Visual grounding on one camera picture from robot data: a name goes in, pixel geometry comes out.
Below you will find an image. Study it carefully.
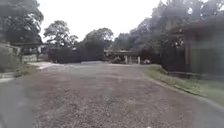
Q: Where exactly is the dark hedge wall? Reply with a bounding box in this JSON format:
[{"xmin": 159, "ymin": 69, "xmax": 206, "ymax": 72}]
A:
[{"xmin": 47, "ymin": 44, "xmax": 106, "ymax": 64}]

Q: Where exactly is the large dark tree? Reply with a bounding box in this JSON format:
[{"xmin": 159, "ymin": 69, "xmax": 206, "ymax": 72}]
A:
[{"xmin": 0, "ymin": 0, "xmax": 45, "ymax": 46}]

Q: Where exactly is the house with pale pillars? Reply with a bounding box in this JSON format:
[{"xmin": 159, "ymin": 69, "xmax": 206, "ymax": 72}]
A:
[{"xmin": 103, "ymin": 49, "xmax": 143, "ymax": 65}]

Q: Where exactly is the tall leafy tree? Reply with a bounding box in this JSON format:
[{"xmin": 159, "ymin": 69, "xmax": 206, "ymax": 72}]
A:
[{"xmin": 43, "ymin": 19, "xmax": 79, "ymax": 49}]

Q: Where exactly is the round-crowned tree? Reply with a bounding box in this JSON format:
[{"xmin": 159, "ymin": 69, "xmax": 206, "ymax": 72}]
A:
[{"xmin": 81, "ymin": 27, "xmax": 115, "ymax": 51}]

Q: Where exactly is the grey gravel road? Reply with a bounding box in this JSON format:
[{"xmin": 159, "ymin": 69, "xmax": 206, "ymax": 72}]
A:
[{"xmin": 0, "ymin": 61, "xmax": 224, "ymax": 128}]

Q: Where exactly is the grass verge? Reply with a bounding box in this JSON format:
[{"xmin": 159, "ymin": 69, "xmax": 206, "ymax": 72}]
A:
[{"xmin": 141, "ymin": 64, "xmax": 224, "ymax": 106}]

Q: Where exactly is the pale concrete driveway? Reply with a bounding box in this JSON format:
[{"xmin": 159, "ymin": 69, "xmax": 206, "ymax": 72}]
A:
[{"xmin": 28, "ymin": 61, "xmax": 64, "ymax": 71}]

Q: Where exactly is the dark building with fence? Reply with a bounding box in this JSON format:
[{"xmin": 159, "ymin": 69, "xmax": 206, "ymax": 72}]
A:
[{"xmin": 159, "ymin": 14, "xmax": 224, "ymax": 79}]

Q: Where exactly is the row of trees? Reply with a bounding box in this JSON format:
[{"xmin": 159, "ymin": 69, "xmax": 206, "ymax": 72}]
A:
[{"xmin": 111, "ymin": 0, "xmax": 224, "ymax": 64}]

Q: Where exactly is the low building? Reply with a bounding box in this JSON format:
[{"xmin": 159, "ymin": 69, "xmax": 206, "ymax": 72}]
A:
[{"xmin": 9, "ymin": 41, "xmax": 49, "ymax": 64}]

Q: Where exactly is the grass bank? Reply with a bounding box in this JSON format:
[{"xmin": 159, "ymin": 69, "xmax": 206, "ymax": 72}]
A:
[{"xmin": 0, "ymin": 49, "xmax": 39, "ymax": 79}]

